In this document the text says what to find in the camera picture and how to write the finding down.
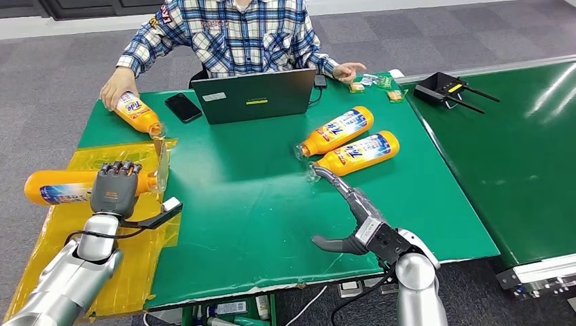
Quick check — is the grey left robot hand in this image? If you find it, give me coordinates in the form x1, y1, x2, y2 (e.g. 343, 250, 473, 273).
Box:
89, 160, 143, 220

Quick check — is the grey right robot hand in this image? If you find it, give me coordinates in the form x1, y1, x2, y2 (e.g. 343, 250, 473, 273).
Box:
310, 164, 386, 257

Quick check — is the person's right hand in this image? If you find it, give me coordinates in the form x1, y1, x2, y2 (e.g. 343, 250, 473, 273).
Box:
99, 66, 139, 112

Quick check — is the person's left hand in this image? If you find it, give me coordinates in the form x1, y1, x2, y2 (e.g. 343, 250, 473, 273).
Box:
333, 62, 367, 85

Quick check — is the orange Tide detergent bottle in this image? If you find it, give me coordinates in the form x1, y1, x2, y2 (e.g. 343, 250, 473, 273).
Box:
306, 130, 401, 183
294, 105, 375, 162
23, 168, 168, 207
113, 91, 166, 138

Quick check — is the black smartphone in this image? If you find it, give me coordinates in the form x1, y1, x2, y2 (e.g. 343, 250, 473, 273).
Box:
164, 92, 203, 124

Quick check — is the clear plastic film wrap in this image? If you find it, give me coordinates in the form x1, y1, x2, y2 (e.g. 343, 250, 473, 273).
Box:
344, 187, 383, 223

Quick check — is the brown cardboard piece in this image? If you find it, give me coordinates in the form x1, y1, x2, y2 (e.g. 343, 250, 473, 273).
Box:
153, 136, 172, 194

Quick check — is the white floor socket box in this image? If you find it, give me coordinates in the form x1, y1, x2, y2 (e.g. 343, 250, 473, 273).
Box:
363, 276, 399, 295
337, 280, 365, 299

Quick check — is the yellow plastic sheet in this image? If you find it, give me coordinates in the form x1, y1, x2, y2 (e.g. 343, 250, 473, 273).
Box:
3, 138, 182, 323

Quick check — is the black office chair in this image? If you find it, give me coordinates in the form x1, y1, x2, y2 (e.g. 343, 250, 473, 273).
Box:
187, 66, 211, 90

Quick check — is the black router with antennas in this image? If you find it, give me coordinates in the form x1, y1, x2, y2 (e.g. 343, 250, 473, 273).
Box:
412, 71, 501, 115

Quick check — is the dark grey laptop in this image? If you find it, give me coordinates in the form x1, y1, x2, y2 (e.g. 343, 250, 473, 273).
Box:
190, 68, 318, 126

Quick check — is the person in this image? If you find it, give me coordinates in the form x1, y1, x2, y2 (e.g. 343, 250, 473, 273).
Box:
99, 0, 367, 111

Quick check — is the white tube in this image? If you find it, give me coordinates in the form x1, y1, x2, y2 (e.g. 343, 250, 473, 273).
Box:
255, 294, 272, 321

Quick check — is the teal tube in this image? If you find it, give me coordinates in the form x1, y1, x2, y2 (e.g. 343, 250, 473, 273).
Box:
234, 316, 272, 326

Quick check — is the white labelled box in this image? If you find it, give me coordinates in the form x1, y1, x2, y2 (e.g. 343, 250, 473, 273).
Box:
215, 300, 249, 316

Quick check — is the green conveyor belt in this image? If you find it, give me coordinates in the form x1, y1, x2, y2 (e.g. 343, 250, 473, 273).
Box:
395, 54, 576, 302

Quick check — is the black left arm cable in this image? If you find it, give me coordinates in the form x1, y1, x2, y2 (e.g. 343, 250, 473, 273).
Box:
64, 227, 149, 246

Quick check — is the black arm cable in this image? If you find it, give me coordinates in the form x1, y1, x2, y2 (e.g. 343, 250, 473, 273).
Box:
330, 270, 397, 326
64, 227, 149, 246

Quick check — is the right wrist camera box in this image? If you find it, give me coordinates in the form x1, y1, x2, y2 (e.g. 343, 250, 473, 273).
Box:
355, 217, 412, 266

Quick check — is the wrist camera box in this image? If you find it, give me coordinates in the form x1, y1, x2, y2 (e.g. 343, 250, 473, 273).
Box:
355, 217, 412, 266
120, 196, 185, 230

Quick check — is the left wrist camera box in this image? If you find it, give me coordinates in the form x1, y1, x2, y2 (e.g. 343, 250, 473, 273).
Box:
120, 196, 185, 230

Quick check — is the dark wall cabinet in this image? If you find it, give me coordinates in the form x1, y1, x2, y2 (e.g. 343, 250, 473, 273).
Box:
0, 0, 167, 20

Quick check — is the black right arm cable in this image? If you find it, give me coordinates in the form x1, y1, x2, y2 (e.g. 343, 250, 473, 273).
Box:
330, 270, 397, 326

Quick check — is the white floor cable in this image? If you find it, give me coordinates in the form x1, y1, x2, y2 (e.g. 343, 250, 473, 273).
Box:
285, 285, 329, 326

